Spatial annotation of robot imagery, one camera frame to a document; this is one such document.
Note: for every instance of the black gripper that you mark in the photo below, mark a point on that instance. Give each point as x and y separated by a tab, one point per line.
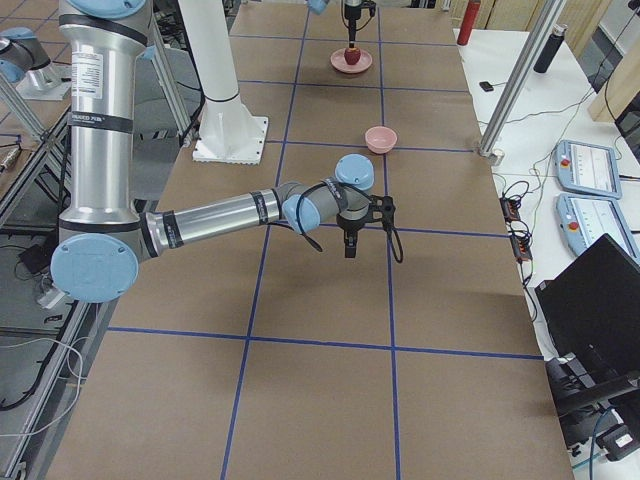
352	13
349	224

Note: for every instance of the black orange power strip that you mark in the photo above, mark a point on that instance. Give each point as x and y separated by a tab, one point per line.
519	232

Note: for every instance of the red bottle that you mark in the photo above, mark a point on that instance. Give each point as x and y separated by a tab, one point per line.
468	20

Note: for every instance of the black monitor stand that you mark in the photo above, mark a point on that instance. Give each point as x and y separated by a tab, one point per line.
594	402

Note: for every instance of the red apple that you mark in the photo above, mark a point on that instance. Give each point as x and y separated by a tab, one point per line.
352	55

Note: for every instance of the aluminium frame post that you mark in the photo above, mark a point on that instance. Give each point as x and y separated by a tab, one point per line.
530	51

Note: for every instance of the pink plate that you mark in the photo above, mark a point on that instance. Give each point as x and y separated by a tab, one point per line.
339	63

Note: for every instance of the pink bowl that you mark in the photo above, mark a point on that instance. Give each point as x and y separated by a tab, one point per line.
380	139

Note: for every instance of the blue teach pendant near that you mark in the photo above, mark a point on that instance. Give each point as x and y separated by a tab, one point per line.
583	219

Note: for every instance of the blue teach pendant far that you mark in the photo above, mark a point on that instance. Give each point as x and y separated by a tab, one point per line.
587	169

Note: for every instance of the blue teach pendant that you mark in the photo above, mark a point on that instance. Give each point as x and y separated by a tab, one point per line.
587	169
583	219

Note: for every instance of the black laptop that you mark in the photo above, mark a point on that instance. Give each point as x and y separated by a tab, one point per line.
594	304

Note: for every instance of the black bottle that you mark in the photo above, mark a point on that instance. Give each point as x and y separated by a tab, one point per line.
550	49

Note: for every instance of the small black pad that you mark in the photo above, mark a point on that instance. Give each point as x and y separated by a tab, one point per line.
486	86

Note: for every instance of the white camera mast base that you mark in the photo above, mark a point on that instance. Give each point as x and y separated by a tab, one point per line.
228	132

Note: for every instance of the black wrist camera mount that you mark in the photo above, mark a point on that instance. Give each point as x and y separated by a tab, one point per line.
381	210

